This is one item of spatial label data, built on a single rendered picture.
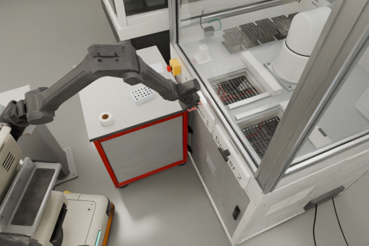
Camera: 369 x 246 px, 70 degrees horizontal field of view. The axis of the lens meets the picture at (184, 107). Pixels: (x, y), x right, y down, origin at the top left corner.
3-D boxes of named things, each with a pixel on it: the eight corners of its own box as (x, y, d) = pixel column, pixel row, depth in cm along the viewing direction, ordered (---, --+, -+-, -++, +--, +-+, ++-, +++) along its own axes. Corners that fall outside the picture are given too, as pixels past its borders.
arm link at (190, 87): (161, 81, 111) (166, 100, 109) (183, 70, 106) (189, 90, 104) (175, 85, 121) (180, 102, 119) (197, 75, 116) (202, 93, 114)
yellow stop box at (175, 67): (173, 76, 157) (172, 67, 151) (168, 68, 161) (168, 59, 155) (180, 74, 158) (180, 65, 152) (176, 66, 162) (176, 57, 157)
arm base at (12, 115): (10, 100, 95) (-8, 127, 88) (21, 91, 91) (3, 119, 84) (32, 112, 100) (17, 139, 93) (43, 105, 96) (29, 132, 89)
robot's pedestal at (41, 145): (37, 193, 197) (-24, 137, 139) (33, 160, 214) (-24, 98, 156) (78, 177, 205) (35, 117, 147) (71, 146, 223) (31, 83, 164)
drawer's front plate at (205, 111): (210, 133, 133) (212, 120, 125) (188, 94, 150) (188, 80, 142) (213, 132, 134) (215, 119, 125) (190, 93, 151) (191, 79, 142)
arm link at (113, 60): (95, 31, 65) (103, 68, 63) (136, 43, 76) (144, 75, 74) (19, 97, 90) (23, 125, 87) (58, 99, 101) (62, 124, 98)
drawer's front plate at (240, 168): (242, 189, 115) (247, 178, 106) (212, 137, 132) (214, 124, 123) (246, 187, 115) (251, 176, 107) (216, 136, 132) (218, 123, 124)
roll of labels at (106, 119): (112, 115, 148) (110, 110, 145) (114, 124, 144) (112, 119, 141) (99, 117, 147) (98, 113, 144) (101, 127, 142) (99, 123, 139)
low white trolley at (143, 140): (117, 195, 196) (88, 139, 138) (100, 131, 233) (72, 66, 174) (189, 167, 210) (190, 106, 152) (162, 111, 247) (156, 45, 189)
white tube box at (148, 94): (136, 105, 152) (135, 101, 149) (130, 96, 157) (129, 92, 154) (155, 97, 156) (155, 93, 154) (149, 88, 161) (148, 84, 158)
